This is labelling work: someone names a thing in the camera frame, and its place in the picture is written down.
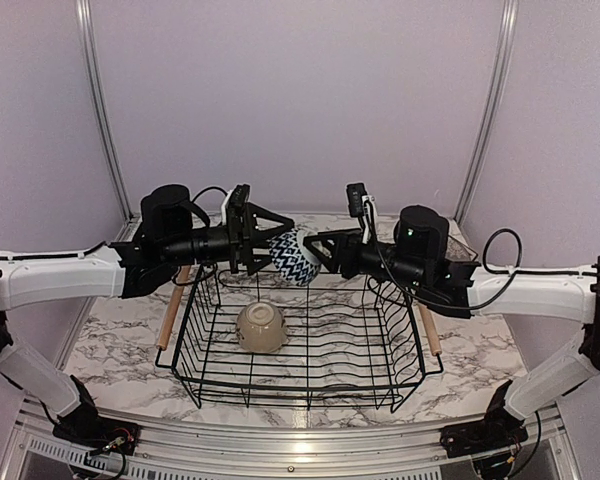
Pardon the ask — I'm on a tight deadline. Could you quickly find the beige ceramic bowl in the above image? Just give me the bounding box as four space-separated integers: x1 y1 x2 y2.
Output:
236 301 287 354

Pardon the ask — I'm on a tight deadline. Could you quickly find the black wire dish rack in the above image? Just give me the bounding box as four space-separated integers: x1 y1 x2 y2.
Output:
155 264 444 412

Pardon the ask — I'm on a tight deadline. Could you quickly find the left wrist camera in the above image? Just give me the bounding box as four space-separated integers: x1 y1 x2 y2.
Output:
220 184 251 225

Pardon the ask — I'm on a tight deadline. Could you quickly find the right aluminium frame post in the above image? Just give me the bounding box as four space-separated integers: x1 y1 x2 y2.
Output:
453 0 519 225

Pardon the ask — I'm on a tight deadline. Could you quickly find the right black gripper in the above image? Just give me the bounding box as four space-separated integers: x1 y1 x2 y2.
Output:
304 227 429 291

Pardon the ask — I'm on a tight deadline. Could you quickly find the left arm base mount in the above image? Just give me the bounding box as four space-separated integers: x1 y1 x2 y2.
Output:
53 375 140 455

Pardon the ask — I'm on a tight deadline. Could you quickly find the left aluminium frame post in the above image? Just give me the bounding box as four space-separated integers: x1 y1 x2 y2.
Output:
76 0 133 222

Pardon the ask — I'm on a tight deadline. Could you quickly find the wooden rack handle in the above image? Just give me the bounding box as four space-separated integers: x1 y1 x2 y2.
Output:
418 303 442 356
156 265 191 351

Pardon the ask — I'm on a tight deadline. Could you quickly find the blue white patterned bowl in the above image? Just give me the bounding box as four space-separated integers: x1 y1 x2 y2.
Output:
268 228 321 287

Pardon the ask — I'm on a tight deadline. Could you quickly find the left wooden rack handle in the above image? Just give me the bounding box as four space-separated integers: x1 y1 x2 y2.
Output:
156 265 191 351

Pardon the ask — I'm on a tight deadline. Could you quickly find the right wooden rack handle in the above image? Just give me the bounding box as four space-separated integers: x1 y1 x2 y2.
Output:
418 303 442 356

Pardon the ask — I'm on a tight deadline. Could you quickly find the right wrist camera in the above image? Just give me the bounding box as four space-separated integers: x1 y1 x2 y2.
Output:
346 183 376 243

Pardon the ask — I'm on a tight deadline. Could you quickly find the front aluminium rail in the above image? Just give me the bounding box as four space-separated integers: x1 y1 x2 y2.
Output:
9 407 581 480

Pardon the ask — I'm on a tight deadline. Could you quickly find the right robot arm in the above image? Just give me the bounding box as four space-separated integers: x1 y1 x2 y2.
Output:
303 204 600 448

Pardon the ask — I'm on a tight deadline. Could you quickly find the aluminium frame post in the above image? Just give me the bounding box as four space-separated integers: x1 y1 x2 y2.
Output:
76 0 133 222
453 0 519 225

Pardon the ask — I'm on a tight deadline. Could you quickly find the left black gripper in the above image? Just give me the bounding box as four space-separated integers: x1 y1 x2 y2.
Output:
161 201 295 276

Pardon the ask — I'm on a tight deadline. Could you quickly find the round grey deer plate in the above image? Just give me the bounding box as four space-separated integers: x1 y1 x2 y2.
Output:
445 235 479 262

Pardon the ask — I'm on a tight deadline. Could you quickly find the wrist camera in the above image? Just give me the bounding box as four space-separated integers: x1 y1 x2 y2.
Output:
220 184 251 225
346 183 376 243

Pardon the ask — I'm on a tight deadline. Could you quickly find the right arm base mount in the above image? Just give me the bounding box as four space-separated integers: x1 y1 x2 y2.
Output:
440 380 529 458

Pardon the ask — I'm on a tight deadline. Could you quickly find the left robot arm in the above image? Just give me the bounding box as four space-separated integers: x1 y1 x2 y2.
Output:
0 184 294 445

